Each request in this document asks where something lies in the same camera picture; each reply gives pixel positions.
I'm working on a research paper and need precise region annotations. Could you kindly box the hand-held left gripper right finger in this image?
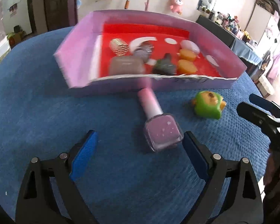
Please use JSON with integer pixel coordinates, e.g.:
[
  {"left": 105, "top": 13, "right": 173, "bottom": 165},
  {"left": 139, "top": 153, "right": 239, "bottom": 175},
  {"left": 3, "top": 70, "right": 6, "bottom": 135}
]
[{"left": 183, "top": 131, "right": 264, "bottom": 224}]

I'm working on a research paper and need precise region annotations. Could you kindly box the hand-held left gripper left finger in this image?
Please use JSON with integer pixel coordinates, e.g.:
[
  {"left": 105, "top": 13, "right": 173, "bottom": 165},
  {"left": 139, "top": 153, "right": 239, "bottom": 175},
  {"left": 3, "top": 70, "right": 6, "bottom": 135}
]
[{"left": 15, "top": 130, "right": 99, "bottom": 224}]

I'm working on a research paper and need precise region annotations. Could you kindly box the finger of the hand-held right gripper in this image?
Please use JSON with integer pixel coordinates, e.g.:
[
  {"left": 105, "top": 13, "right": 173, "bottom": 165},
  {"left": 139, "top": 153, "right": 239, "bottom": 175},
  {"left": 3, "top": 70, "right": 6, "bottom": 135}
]
[
  {"left": 237, "top": 101, "right": 280, "bottom": 134},
  {"left": 249, "top": 93, "right": 280, "bottom": 117}
]

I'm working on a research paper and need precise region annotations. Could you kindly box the pink nail polish bottle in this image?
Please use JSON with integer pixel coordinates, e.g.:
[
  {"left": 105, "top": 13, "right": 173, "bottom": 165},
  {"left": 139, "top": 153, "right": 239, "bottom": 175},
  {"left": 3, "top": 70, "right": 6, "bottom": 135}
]
[{"left": 137, "top": 87, "right": 184, "bottom": 153}]

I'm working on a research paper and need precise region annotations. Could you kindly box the orange round disc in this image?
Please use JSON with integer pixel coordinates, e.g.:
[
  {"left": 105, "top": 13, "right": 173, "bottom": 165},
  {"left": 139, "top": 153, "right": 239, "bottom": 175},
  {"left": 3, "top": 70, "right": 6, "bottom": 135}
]
[
  {"left": 177, "top": 59, "right": 197, "bottom": 75},
  {"left": 178, "top": 49, "right": 197, "bottom": 61}
]

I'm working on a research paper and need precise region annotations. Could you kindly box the pink cardboard box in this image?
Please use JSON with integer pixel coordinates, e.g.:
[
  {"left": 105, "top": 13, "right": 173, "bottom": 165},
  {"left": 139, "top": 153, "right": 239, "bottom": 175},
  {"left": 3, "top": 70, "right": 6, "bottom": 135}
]
[{"left": 53, "top": 9, "right": 248, "bottom": 97}]

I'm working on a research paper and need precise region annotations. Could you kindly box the person's right hand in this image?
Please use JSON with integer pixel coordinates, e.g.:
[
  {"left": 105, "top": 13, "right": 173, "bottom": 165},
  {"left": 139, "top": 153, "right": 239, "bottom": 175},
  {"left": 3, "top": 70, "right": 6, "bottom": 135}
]
[{"left": 263, "top": 149, "right": 280, "bottom": 199}]

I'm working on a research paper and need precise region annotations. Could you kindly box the green toy figure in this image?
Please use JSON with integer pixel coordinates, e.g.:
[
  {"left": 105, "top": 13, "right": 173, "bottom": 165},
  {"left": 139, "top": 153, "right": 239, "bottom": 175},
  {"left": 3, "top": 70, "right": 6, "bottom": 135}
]
[{"left": 191, "top": 91, "right": 227, "bottom": 120}]

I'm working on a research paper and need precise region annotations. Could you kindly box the blue textured cloth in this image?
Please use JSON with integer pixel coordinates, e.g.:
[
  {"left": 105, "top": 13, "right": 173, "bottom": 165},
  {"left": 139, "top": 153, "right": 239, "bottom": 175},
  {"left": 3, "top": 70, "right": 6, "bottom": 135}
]
[{"left": 0, "top": 26, "right": 271, "bottom": 222}]

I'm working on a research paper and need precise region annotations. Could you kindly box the dark side table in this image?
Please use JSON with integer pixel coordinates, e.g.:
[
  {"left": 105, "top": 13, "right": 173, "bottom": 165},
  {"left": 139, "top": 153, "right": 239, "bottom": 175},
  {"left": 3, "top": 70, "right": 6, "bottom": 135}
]
[{"left": 196, "top": 15, "right": 263, "bottom": 80}]

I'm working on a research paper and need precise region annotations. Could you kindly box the white wardrobe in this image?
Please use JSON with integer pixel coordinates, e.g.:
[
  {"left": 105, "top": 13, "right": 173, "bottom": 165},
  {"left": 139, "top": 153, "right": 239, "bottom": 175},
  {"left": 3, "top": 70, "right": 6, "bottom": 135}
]
[{"left": 247, "top": 0, "right": 280, "bottom": 52}]

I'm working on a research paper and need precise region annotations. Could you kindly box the row of small bottles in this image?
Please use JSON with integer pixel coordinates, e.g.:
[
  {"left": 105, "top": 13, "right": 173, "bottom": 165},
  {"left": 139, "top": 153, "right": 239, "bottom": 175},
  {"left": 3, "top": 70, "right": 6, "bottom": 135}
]
[{"left": 197, "top": 0, "right": 259, "bottom": 47}]

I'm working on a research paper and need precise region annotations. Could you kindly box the white egg-shaped object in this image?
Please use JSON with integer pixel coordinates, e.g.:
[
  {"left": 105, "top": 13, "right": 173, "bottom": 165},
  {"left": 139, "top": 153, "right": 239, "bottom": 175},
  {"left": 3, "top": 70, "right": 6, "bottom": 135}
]
[{"left": 180, "top": 40, "right": 200, "bottom": 53}]

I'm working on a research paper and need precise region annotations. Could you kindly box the grey compact case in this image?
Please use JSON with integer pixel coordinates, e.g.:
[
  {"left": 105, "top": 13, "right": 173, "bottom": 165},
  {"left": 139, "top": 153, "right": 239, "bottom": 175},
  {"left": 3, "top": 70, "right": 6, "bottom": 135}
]
[{"left": 108, "top": 55, "right": 145, "bottom": 77}]

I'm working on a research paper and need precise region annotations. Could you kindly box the metallic hair comb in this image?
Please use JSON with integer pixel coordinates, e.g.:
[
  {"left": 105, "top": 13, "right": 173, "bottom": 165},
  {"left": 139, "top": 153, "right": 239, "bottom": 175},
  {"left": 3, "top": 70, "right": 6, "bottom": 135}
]
[{"left": 109, "top": 38, "right": 129, "bottom": 56}]

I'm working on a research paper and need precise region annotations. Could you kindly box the pink plush toy white face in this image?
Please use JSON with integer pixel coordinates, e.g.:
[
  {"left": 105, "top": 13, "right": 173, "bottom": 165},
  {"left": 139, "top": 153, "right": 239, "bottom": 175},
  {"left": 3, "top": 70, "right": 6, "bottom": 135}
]
[{"left": 169, "top": 0, "right": 184, "bottom": 14}]

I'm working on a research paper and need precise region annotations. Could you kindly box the cardboard boxes pile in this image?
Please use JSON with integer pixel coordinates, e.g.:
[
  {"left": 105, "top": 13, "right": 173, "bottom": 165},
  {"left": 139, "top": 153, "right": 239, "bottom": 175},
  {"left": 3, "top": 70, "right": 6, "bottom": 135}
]
[{"left": 7, "top": 26, "right": 26, "bottom": 47}]

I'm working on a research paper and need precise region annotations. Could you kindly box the dark brown door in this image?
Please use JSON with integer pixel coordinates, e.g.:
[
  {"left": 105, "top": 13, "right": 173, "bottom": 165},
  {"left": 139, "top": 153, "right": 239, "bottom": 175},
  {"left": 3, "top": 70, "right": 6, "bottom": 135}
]
[{"left": 27, "top": 0, "right": 77, "bottom": 32}]

